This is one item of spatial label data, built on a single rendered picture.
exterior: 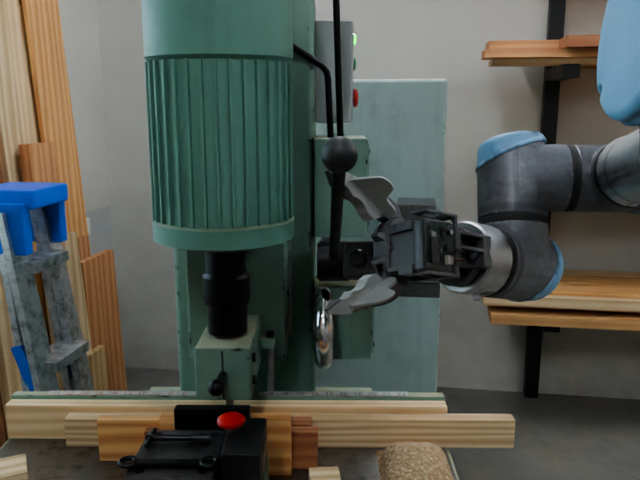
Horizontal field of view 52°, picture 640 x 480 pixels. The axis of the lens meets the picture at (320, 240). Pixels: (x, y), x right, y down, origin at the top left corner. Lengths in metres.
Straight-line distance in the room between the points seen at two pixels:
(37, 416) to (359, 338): 0.47
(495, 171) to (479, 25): 2.23
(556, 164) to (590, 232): 2.31
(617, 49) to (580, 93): 2.75
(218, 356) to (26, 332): 0.91
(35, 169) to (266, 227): 1.78
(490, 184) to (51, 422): 0.67
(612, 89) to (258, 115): 0.46
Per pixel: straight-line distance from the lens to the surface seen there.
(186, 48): 0.75
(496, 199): 0.88
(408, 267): 0.71
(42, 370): 1.72
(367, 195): 0.73
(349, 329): 1.02
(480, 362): 3.31
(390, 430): 0.91
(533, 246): 0.87
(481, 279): 0.80
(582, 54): 2.65
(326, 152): 0.61
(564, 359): 3.35
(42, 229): 1.77
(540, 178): 0.89
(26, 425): 1.02
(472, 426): 0.93
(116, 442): 0.92
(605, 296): 2.82
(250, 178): 0.75
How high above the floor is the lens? 1.35
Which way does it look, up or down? 12 degrees down
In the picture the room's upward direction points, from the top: straight up
